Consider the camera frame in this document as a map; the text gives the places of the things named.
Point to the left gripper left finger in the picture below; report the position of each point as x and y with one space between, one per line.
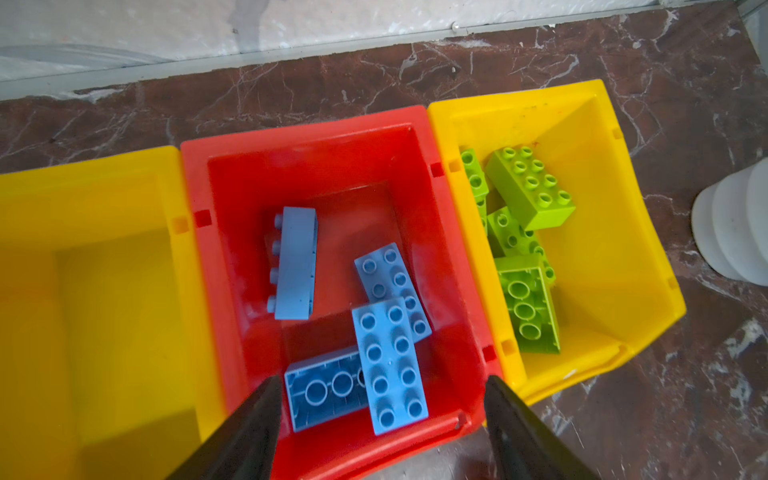
244 446

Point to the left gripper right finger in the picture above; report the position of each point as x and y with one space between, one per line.
523 446

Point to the blue lego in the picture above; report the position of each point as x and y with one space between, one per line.
324 388
296 252
384 276
390 365

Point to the green lego tall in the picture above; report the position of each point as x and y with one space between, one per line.
507 238

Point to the green lego top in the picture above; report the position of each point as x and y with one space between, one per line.
533 195

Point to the green lego small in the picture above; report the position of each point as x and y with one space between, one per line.
478 183

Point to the left yellow bin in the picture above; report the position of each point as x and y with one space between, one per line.
108 369

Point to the yellow bin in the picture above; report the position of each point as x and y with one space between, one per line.
615 291
108 369

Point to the right yellow bin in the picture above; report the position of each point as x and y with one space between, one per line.
615 291

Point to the red middle bin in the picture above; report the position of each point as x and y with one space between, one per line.
372 180

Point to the white potted flower plant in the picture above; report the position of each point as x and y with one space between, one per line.
729 224

